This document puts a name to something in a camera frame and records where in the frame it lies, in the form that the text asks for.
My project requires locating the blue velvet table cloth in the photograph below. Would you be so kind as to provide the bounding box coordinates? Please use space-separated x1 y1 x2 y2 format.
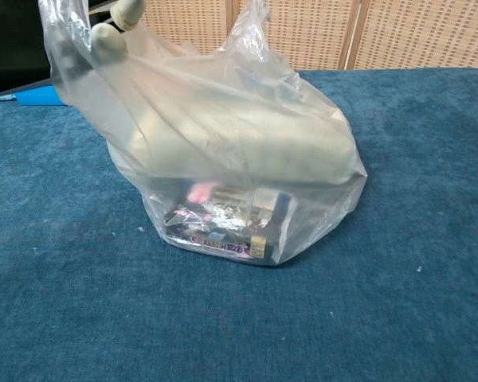
0 68 478 382

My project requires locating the blue snack box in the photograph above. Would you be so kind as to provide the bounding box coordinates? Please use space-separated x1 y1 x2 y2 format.
15 88 65 107

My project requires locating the wicker folding screen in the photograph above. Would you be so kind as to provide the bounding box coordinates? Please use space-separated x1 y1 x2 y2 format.
89 0 478 72

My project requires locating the black purple pad pack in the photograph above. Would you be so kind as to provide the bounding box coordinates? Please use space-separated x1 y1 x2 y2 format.
161 181 294 266

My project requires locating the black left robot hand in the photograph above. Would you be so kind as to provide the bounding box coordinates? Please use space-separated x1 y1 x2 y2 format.
0 0 144 100

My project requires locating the pale cream soft package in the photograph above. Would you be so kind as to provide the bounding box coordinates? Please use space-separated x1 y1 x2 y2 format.
115 99 359 186

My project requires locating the transparent plastic shopping bag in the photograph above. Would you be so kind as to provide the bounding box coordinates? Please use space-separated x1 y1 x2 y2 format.
39 0 370 268

